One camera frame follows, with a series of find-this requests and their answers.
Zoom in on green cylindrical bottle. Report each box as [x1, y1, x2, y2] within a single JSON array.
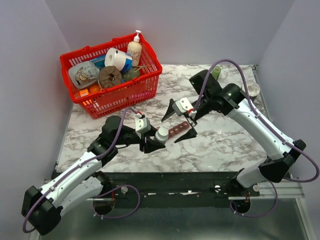
[[211, 65, 222, 81]]

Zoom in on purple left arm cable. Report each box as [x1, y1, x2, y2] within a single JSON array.
[[22, 108, 143, 233]]

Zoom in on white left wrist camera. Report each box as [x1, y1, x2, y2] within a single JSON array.
[[134, 113, 151, 134]]

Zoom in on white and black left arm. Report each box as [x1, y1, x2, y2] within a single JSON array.
[[21, 112, 169, 236]]

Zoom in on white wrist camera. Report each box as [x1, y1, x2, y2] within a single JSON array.
[[172, 97, 197, 118], [134, 113, 151, 134]]

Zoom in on small orange box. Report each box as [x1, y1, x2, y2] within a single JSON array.
[[78, 88, 90, 98]]

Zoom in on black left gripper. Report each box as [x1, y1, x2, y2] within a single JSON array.
[[113, 123, 166, 154]]

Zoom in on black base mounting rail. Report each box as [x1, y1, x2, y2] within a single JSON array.
[[84, 171, 293, 210]]

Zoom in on red plastic shopping basket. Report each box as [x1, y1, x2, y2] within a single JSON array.
[[60, 31, 163, 119]]

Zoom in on white pump lotion bottle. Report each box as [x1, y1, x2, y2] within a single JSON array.
[[127, 30, 142, 67]]

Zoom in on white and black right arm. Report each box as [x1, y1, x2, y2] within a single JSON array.
[[162, 69, 306, 196]]

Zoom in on blue package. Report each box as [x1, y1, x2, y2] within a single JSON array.
[[91, 55, 105, 70]]

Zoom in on white pill bottle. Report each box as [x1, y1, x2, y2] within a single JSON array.
[[153, 126, 169, 144]]

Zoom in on camouflage tape roll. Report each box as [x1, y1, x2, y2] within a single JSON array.
[[241, 80, 261, 102]]

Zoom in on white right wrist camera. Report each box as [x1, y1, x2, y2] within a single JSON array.
[[172, 97, 197, 118]]

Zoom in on green leafy vegetable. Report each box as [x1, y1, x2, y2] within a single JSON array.
[[122, 66, 147, 83]]

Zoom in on aluminium extrusion rail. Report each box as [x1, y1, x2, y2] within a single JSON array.
[[228, 180, 305, 200]]

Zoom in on white toilet paper roll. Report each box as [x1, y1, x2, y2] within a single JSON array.
[[104, 47, 133, 74]]

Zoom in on orange fruit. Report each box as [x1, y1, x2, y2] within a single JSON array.
[[88, 83, 101, 94]]

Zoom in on white printed snack bag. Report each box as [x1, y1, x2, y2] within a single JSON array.
[[68, 61, 100, 90]]

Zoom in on red weekly pill organizer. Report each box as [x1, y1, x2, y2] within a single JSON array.
[[166, 121, 189, 139]]

